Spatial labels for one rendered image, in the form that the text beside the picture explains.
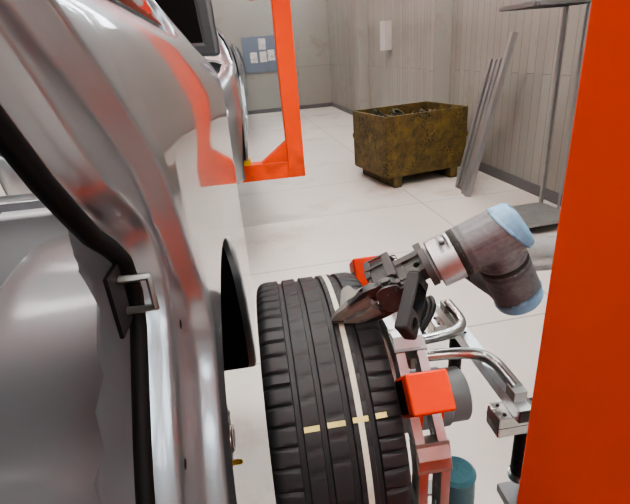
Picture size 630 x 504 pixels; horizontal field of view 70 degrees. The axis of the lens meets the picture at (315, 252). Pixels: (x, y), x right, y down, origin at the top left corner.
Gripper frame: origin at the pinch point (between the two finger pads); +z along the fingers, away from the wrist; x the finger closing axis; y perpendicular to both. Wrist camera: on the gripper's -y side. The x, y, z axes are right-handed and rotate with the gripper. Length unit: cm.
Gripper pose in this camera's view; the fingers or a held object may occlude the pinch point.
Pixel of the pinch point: (338, 321)
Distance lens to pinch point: 86.3
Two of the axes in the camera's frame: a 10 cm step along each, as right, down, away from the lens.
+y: -1.5, -6.5, 7.4
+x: -4.9, -6.0, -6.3
